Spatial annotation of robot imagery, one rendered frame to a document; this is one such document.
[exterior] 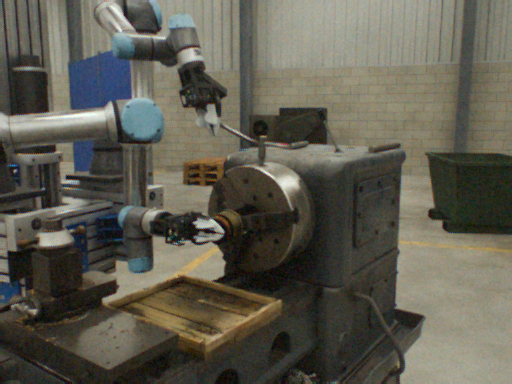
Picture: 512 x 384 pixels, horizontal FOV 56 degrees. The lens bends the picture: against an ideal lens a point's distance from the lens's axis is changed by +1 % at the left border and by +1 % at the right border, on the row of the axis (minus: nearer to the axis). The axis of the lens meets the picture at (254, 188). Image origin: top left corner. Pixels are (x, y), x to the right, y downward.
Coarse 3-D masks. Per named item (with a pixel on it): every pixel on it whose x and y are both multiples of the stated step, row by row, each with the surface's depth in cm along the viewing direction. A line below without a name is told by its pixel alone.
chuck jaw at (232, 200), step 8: (224, 176) 143; (216, 184) 140; (224, 184) 139; (216, 192) 141; (224, 192) 138; (232, 192) 140; (216, 200) 138; (224, 200) 137; (232, 200) 137; (240, 200) 140; (224, 208) 134; (232, 208) 135; (240, 208) 138
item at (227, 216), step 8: (216, 216) 129; (224, 216) 129; (232, 216) 130; (240, 216) 133; (224, 224) 127; (232, 224) 128; (240, 224) 130; (216, 232) 132; (232, 232) 129; (240, 232) 131; (216, 240) 129; (224, 240) 127; (232, 240) 131
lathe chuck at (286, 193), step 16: (240, 176) 140; (256, 176) 136; (272, 176) 134; (288, 176) 138; (240, 192) 140; (256, 192) 137; (272, 192) 134; (288, 192) 133; (208, 208) 149; (272, 208) 134; (288, 208) 131; (304, 208) 136; (288, 224) 132; (304, 224) 136; (256, 240) 139; (272, 240) 136; (288, 240) 133; (304, 240) 139; (256, 256) 141; (272, 256) 137; (288, 256) 137
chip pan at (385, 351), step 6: (402, 330) 190; (408, 330) 190; (396, 336) 185; (402, 336) 185; (390, 342) 180; (384, 348) 176; (390, 348) 176; (378, 354) 171; (384, 354) 171; (372, 360) 167; (378, 360) 167; (366, 366) 163; (372, 366) 163; (360, 372) 159; (366, 372) 159; (354, 378) 156; (360, 378) 156
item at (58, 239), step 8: (40, 232) 97; (48, 232) 97; (56, 232) 97; (64, 232) 98; (40, 240) 96; (48, 240) 96; (56, 240) 96; (64, 240) 97; (72, 240) 99; (40, 248) 96; (48, 248) 96
